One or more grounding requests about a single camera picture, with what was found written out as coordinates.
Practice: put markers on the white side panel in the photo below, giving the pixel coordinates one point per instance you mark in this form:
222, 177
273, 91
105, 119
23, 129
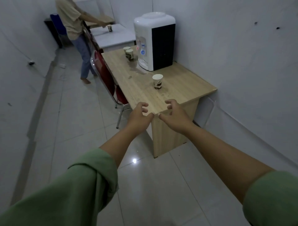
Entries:
204, 111

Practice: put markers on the white table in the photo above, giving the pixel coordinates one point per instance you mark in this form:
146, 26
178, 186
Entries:
116, 38

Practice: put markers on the person's left forearm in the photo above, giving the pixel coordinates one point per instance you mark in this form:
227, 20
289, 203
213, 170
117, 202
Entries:
121, 146

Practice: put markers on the white dispenser drip tray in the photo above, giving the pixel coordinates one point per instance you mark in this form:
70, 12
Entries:
142, 64

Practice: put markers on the person's right hand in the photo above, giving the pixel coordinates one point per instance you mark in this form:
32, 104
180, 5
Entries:
179, 121

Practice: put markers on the wooden table with end panel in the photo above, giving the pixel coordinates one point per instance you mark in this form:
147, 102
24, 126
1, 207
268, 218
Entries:
181, 81

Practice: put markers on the person's green left sleeve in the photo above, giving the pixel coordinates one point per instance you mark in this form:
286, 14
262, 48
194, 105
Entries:
69, 193

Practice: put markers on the small white floor object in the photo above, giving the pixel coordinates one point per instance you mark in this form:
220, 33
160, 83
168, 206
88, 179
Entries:
62, 66

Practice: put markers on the blue metal chair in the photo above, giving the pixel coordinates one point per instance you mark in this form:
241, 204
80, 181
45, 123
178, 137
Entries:
57, 23

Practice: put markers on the blue dispenser tap lever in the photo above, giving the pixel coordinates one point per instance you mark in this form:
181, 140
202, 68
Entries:
143, 52

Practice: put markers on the person's left hand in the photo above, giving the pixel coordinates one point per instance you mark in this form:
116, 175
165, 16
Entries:
138, 121

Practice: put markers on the person's green right sleeve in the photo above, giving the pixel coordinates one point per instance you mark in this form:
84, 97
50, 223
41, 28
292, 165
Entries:
272, 200

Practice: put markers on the person's green sleeve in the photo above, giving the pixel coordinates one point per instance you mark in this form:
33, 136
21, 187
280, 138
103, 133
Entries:
69, 193
272, 200

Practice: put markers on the white water dispenser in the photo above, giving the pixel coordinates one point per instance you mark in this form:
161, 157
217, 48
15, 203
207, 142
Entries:
144, 30

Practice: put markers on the black furniture piece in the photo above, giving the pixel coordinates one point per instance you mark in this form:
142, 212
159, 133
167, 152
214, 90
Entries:
52, 32

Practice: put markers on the person's right forearm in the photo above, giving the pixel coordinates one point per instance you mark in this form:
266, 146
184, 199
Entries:
221, 158

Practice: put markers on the white printed paper cup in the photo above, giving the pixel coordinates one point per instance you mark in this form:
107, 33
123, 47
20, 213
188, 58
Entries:
126, 48
157, 81
110, 28
129, 55

